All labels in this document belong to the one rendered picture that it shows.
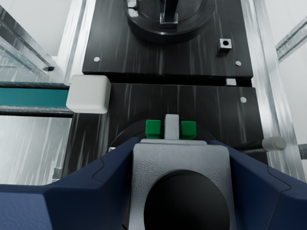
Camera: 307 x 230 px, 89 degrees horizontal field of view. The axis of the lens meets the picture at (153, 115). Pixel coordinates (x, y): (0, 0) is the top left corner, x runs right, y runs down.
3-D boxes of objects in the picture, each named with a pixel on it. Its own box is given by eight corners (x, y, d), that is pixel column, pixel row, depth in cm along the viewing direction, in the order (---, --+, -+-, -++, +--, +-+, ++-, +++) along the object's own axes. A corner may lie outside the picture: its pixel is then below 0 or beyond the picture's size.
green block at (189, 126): (185, 143, 17) (197, 136, 12) (173, 143, 17) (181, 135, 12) (184, 132, 17) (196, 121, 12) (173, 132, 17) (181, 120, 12)
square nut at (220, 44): (229, 52, 22) (232, 48, 22) (217, 52, 23) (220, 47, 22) (227, 44, 23) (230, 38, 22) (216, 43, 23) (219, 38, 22)
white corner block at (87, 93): (111, 117, 22) (102, 108, 18) (79, 117, 22) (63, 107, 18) (115, 87, 23) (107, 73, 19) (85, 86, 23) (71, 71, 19)
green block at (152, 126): (159, 142, 17) (160, 134, 12) (147, 142, 17) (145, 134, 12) (159, 131, 17) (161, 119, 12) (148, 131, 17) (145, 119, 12)
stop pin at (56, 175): (76, 177, 22) (60, 180, 18) (68, 177, 22) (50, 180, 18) (78, 166, 22) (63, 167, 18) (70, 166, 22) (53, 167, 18)
